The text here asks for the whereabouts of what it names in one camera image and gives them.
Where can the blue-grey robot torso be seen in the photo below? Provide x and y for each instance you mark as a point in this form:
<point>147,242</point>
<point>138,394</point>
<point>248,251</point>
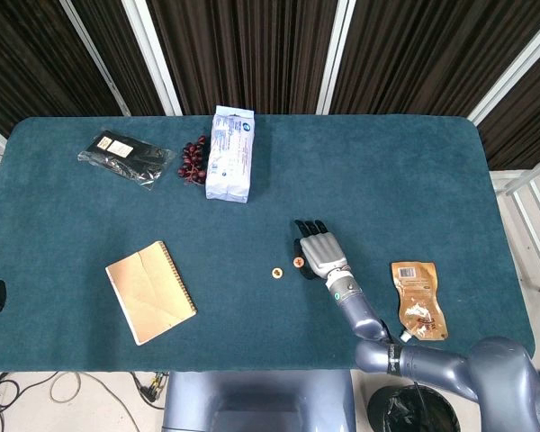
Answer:
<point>252,396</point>

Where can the teal table cloth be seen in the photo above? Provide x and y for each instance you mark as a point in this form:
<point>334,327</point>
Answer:
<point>297,189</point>

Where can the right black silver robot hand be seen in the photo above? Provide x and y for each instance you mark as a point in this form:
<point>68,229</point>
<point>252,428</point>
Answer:
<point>324,254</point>

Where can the black trash bin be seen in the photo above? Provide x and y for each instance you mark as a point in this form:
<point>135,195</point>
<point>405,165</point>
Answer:
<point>400,414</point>

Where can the white metal rack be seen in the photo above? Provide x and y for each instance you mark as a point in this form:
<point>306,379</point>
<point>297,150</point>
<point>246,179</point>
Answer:
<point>499,180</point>

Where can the dark red grape bunch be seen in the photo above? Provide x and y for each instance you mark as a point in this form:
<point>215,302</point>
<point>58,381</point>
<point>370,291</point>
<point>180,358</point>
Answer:
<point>191,157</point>

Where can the dark brown pleated curtain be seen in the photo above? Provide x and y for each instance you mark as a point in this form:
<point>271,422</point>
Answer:
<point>252,45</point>

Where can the tan spiral notebook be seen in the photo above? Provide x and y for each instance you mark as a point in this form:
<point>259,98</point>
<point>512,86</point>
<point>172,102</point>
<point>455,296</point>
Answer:
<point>148,292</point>

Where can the white tissue pack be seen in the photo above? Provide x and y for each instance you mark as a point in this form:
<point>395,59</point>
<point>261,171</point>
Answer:
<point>229,157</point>

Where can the white partition post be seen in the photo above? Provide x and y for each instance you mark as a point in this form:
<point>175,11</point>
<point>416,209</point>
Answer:
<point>96,58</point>
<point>335,58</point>
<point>153,58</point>
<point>513,76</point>

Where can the brown spout pouch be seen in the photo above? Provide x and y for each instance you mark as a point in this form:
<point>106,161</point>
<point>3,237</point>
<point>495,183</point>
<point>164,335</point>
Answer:
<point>420,297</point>

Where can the black item in plastic bag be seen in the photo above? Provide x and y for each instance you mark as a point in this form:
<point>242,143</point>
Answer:
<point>126,155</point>

